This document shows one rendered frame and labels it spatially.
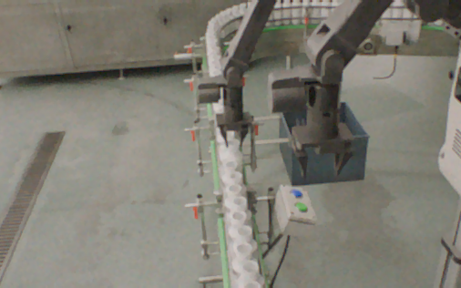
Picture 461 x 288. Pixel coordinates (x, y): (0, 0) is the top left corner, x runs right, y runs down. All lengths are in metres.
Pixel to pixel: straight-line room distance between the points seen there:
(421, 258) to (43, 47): 3.82
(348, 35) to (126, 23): 4.14
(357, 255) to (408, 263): 0.26
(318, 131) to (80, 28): 4.20
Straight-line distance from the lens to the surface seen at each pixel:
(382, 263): 2.80
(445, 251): 1.58
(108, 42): 4.93
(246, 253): 1.12
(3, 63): 5.26
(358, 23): 0.81
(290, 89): 0.83
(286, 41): 3.12
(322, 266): 2.73
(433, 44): 3.17
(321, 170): 2.02
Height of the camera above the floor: 1.94
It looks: 31 degrees down
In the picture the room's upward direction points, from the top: 4 degrees counter-clockwise
